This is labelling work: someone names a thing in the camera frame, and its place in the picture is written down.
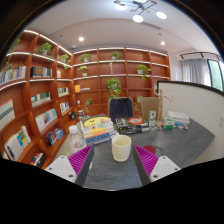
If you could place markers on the black box with orange lid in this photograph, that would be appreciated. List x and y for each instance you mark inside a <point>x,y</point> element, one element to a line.
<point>130,125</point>

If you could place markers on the hanging green plant centre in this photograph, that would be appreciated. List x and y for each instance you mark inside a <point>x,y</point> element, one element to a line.
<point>114,86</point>

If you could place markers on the grey window curtain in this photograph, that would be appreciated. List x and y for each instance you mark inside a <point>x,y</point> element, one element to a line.
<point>196,71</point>

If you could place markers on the beige office chair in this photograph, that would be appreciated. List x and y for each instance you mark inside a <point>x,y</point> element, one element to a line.
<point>148,104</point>

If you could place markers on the small green white box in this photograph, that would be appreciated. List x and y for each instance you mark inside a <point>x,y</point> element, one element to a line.
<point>168,123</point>

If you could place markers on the green white carton box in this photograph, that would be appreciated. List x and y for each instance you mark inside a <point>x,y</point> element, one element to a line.
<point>151,118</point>

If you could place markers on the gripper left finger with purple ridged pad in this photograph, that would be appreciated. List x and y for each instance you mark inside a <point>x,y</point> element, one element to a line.
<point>75,167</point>

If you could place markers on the clear plastic water bottle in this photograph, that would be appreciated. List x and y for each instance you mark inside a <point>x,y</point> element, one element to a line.
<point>76,140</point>

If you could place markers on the wooden wall bookshelf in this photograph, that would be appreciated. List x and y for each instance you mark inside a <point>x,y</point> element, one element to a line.
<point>39,94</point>

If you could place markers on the wooden artist mannequin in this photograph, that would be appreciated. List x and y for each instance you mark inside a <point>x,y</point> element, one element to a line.
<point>161,98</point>

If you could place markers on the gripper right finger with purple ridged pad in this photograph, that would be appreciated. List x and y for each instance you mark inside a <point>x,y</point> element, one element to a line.
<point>151,167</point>

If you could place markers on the dark blue office chair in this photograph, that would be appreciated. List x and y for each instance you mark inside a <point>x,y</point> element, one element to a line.
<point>120,107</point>

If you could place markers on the ceiling chandelier lamp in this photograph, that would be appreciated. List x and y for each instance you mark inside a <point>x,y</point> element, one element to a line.
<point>138,7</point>

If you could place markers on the potted plant upper left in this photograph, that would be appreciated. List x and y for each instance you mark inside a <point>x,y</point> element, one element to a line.
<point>46,49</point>

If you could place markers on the cream ceramic cup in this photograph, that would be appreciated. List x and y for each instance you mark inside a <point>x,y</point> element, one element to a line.
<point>121,147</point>

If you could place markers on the white books stack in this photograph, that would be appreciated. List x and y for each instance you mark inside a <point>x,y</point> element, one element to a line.
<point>179,117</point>

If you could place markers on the stack of colourful books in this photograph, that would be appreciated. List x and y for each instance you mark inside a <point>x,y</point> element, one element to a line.
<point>96,130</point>

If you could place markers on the red round coaster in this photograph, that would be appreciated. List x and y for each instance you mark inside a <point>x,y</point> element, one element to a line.
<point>150,148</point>

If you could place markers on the potted plant right shelf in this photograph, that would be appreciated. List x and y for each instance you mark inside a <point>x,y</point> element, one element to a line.
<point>143,71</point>

